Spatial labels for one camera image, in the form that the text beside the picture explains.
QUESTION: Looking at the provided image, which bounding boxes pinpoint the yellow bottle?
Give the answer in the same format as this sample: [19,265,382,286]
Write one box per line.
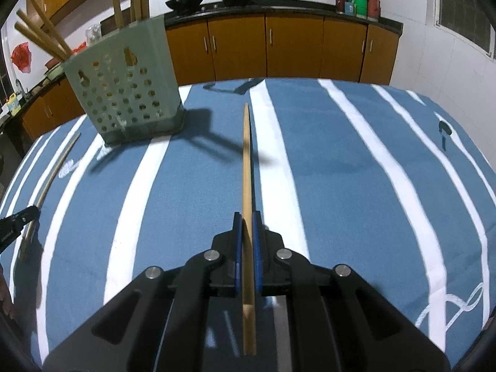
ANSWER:
[6,93,22,117]

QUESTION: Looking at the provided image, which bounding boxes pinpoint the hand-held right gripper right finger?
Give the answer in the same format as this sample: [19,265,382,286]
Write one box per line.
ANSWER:
[252,211,451,372]

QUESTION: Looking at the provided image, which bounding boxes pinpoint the green perforated utensil holder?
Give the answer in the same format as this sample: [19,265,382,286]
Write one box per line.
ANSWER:
[62,15,187,147]

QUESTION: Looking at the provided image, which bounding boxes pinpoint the clear glass jar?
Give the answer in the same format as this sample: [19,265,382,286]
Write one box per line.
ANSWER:
[85,24,103,47]

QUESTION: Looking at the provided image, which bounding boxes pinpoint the red hanging plastic bag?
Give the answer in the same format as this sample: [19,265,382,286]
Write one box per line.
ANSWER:
[11,42,33,73]

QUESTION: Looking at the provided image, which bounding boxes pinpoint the orange wooden kitchen cabinets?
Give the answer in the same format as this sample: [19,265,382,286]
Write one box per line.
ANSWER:
[21,10,404,140]

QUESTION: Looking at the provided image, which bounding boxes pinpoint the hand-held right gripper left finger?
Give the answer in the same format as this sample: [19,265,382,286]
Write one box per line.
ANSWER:
[42,212,245,372]

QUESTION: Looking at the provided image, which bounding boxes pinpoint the window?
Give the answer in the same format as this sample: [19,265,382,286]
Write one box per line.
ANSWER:
[434,0,496,60]

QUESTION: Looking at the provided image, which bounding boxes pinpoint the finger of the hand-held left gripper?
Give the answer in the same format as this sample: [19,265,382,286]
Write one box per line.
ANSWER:
[0,205,41,252]

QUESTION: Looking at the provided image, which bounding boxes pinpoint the blue white striped tablecloth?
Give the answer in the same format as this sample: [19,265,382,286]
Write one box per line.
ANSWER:
[0,77,496,367]

